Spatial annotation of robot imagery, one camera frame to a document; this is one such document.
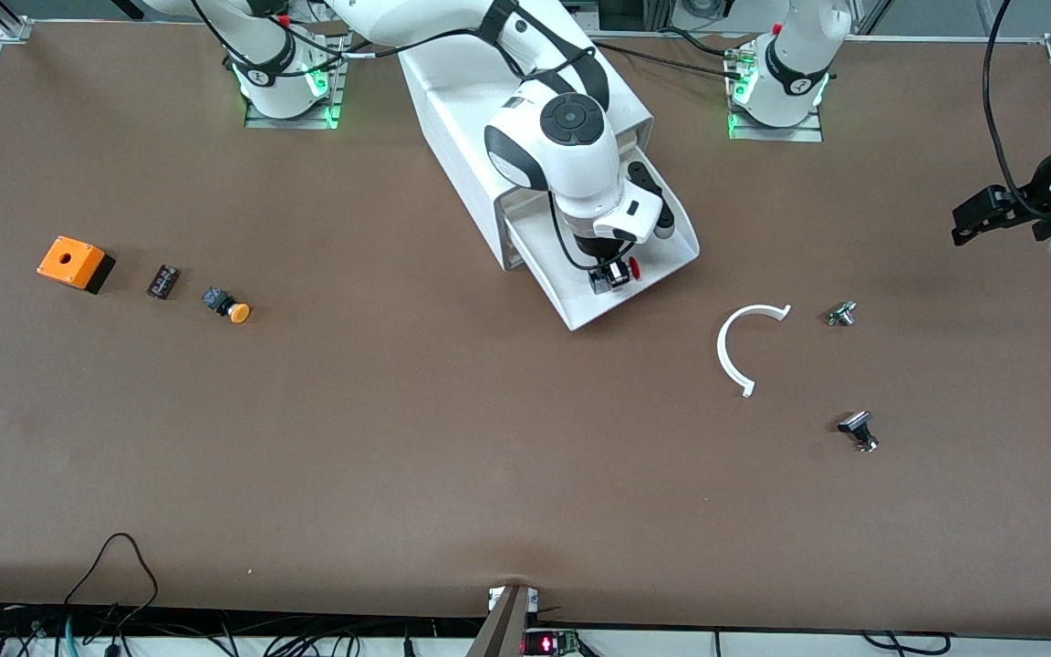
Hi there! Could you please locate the red push button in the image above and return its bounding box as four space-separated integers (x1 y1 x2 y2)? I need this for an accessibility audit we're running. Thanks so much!
600 257 643 291

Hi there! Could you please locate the white drawer cabinet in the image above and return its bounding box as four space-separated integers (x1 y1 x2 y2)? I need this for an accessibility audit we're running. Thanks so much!
396 18 654 272

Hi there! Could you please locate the orange push button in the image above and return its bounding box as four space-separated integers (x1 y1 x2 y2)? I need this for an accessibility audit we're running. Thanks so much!
202 287 251 325

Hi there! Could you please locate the white curved plastic piece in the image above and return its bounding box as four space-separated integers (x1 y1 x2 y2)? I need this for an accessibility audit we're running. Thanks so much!
717 304 793 399

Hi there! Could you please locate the device with red display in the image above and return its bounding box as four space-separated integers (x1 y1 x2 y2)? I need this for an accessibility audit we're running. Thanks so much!
524 630 581 656

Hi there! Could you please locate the orange box with black base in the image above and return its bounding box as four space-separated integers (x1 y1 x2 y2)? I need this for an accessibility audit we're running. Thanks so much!
36 235 116 295

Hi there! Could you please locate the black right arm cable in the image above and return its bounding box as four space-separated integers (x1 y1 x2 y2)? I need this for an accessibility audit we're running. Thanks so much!
190 0 604 272

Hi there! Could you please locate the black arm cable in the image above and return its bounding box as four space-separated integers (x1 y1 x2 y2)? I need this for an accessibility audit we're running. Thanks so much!
190 0 604 272
983 0 1051 215

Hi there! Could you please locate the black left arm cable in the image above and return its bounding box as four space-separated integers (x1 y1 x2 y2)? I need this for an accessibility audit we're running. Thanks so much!
983 0 1051 215

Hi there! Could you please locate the black base power cable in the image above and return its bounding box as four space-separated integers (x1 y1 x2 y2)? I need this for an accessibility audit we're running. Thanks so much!
661 27 741 60
594 38 745 83

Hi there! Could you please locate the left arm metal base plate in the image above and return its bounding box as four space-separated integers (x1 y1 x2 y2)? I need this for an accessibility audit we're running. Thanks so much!
728 100 825 143

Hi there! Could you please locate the black knob switch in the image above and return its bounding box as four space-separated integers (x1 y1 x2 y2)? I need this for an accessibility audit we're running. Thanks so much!
837 411 880 454

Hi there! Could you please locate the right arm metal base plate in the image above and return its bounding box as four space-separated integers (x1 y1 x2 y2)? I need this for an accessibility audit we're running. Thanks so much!
243 23 350 130

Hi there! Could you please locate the brown wooden post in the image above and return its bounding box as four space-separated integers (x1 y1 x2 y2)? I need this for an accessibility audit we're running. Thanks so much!
466 586 531 657

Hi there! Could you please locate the black looped cable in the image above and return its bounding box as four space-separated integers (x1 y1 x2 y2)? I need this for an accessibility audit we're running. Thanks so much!
63 533 160 657

